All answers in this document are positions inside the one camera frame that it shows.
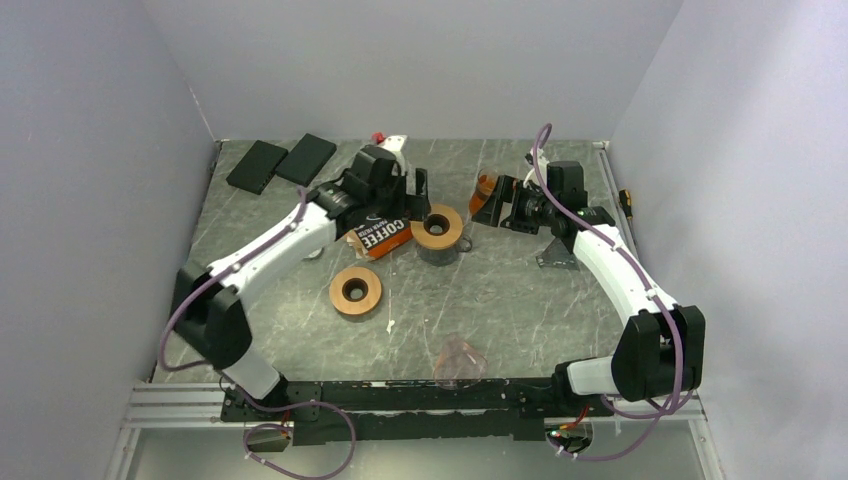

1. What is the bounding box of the orange glass with wooden band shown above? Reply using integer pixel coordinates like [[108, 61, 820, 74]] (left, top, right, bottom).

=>
[[468, 168, 499, 215]]

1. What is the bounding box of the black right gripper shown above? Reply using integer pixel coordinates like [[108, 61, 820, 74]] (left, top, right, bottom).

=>
[[472, 175, 559, 235]]

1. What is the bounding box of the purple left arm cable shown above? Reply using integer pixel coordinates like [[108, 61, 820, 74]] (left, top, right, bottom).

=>
[[157, 186, 358, 480]]

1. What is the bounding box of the yellow black tool handle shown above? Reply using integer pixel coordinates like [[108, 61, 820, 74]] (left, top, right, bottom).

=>
[[618, 189, 633, 222]]

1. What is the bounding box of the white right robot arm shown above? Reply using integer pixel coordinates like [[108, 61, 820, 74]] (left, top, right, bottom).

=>
[[469, 161, 706, 415]]

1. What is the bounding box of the orange coffee filter box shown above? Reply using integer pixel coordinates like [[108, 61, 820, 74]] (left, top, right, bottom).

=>
[[344, 216, 412, 261]]

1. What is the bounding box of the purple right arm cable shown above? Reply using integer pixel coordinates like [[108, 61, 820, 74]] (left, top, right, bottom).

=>
[[529, 123, 696, 464]]

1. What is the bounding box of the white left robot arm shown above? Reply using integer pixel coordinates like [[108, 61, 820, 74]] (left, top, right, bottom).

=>
[[160, 145, 431, 420]]

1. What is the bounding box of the red handled adjustable wrench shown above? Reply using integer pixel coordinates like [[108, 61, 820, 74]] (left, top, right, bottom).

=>
[[304, 248, 325, 260]]

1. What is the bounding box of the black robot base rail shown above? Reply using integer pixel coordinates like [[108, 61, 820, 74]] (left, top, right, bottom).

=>
[[220, 377, 611, 446]]

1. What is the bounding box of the black network switch box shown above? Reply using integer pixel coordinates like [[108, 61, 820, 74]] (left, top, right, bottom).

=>
[[226, 141, 289, 195]]

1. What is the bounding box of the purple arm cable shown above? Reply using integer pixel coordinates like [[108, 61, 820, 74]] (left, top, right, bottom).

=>
[[157, 186, 358, 480], [529, 123, 696, 464]]

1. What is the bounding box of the grey glass pitcher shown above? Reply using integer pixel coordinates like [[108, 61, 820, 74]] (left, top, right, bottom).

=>
[[416, 234, 473, 267]]

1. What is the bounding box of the clear pink glass dripper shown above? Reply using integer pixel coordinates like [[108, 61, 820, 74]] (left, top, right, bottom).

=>
[[433, 333, 488, 390]]

